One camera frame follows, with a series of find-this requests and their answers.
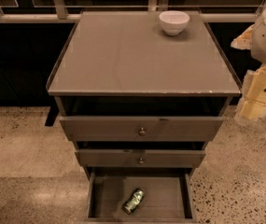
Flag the white ceramic bowl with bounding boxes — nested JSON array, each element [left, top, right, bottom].
[[159, 10, 190, 35]]

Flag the grey drawer cabinet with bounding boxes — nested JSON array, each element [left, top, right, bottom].
[[47, 11, 240, 175]]

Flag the bottom grey drawer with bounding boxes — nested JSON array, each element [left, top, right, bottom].
[[85, 173, 198, 224]]

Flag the grey drawer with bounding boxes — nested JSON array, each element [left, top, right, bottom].
[[76, 149, 205, 168], [60, 116, 223, 142], [85, 173, 198, 224]]

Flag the middle grey drawer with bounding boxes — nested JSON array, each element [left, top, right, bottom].
[[76, 149, 205, 168]]

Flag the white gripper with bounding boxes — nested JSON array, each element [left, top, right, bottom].
[[231, 8, 266, 122]]

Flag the green soda can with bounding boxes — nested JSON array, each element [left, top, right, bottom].
[[122, 189, 145, 215]]

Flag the white metal railing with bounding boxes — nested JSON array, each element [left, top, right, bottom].
[[0, 0, 266, 23]]

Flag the top grey drawer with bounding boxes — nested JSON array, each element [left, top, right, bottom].
[[60, 116, 223, 142]]

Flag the top brass knob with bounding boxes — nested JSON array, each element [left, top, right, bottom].
[[138, 127, 147, 136]]

